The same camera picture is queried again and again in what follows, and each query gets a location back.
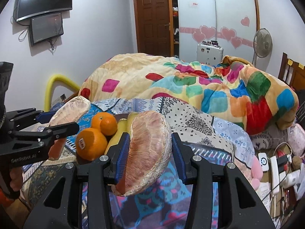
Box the sugarcane piece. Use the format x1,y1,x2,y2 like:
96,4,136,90
105,119,129,153
127,112,141,134

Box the peeled pomelo segment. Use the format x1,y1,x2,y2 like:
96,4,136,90
112,111,172,197
48,96,91,161

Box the pink heart stickers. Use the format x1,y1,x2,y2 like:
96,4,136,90
180,0,254,49

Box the wooden wardrobe with sliding doors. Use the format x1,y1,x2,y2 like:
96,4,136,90
114,0,260,60

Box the colourful checked blanket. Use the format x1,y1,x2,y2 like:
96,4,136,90
79,53,299,135

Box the black plug adapter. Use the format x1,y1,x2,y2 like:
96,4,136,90
276,155,290,172

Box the white small appliance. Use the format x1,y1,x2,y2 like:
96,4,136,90
197,44,224,65

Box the grey brown cloth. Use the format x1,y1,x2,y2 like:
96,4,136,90
251,132,287,149

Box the small mandarin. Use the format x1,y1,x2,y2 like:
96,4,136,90
100,119,118,136

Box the blue patterned quilt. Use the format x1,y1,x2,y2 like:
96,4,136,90
21,97,256,229

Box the standing fan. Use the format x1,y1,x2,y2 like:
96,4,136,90
253,28,273,66

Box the orange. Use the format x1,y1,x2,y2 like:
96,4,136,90
91,112,118,130
75,128,108,161

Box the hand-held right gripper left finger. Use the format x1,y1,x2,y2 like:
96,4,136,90
29,132,131,229

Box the person's left hand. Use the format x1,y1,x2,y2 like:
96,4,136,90
9,166,25,196

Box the white device with blue ring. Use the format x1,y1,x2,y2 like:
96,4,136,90
258,153,269,173

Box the wooden headboard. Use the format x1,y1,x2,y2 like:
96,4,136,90
278,52,305,91

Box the pink patterned pouch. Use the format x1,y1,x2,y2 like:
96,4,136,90
287,124,305,158

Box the brown wooden door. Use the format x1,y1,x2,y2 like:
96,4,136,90
133,0,172,56

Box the small black wall monitor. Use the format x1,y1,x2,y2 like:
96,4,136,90
30,13,64,46

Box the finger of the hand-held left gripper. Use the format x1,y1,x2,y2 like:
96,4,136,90
7,108,56,128
14,122,79,146

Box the white power strip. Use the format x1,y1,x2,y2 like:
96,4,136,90
270,156,281,194

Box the wall-mounted black television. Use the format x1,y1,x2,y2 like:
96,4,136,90
16,0,73,22

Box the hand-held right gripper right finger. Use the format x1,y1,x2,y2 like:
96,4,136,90
172,132,272,229

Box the yellow padded rail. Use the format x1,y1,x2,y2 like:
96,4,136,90
45,74,81,111

